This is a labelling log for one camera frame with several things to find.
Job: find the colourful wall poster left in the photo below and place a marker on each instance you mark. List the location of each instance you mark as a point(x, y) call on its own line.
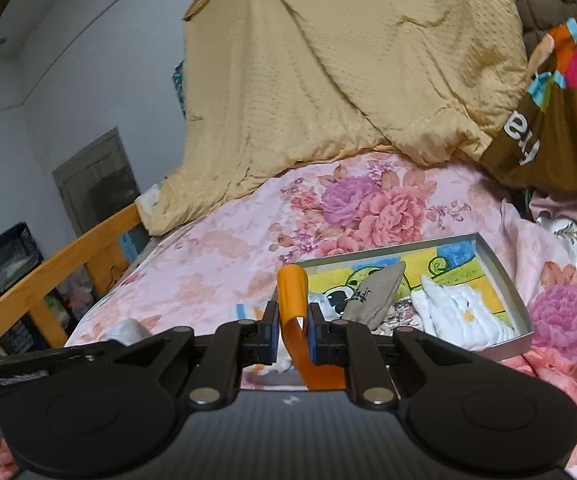
point(178, 80)

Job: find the beige dotted quilt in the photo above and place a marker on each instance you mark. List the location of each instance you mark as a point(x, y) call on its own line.
point(270, 85)

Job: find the grey drawstring pouch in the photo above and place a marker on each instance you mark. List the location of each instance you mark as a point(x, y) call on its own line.
point(372, 299)

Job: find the colourful brown patterned garment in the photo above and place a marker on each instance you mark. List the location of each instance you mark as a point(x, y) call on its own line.
point(537, 145)

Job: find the black plastic crate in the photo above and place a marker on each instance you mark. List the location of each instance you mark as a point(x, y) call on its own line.
point(19, 255)

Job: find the metal tray with cartoon print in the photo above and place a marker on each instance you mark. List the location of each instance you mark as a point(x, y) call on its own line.
point(464, 259)

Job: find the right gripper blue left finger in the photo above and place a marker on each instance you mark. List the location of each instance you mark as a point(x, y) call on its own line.
point(270, 332)

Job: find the dark door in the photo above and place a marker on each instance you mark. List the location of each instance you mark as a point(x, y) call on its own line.
point(96, 183)

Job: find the white quilted baby cloth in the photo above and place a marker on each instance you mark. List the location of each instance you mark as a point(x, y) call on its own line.
point(457, 314)

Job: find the pink floral bedspread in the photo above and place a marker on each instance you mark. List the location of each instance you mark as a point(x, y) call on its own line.
point(224, 266)

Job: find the wooden bed rail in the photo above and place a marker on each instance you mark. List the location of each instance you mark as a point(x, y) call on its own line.
point(98, 251)

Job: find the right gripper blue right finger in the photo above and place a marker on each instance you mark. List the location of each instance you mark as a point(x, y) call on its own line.
point(315, 325)

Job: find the orange plastic cup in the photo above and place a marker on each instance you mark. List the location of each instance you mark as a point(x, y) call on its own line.
point(303, 329)

